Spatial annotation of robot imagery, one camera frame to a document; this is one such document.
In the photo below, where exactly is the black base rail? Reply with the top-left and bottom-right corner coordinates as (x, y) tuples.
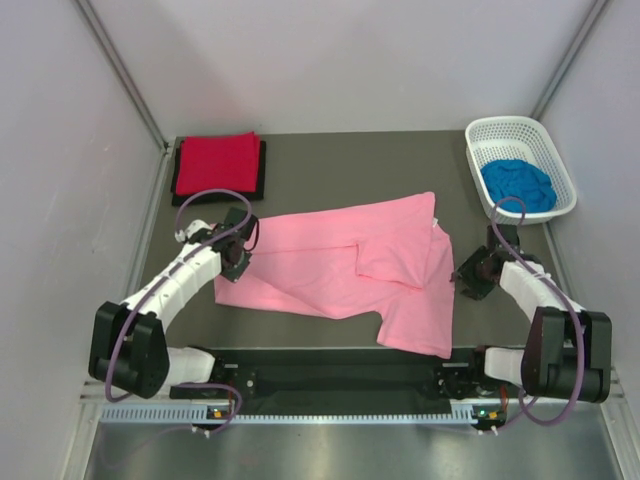
(169, 348), (501, 415)

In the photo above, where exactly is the white plastic basket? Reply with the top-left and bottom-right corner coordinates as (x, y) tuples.
(465, 116), (577, 225)

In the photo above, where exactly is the folded black t shirt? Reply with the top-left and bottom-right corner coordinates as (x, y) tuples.
(170, 139), (267, 207)

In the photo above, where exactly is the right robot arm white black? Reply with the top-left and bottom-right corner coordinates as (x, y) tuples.
(454, 225), (612, 403)

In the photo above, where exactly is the blue t shirt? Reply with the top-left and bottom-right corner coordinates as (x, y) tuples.
(480, 159), (557, 214)

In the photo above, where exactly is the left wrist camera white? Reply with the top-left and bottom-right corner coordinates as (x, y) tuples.
(174, 220), (211, 243)

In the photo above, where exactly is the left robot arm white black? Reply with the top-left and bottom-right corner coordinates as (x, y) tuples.
(88, 208), (259, 401)

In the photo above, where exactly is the grey slotted cable duct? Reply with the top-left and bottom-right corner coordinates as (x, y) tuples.
(100, 403), (501, 426)

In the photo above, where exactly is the pink t shirt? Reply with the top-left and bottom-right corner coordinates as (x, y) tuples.
(214, 192), (455, 359)

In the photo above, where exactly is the folded red t shirt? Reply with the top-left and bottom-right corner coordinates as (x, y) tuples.
(177, 132), (261, 196)

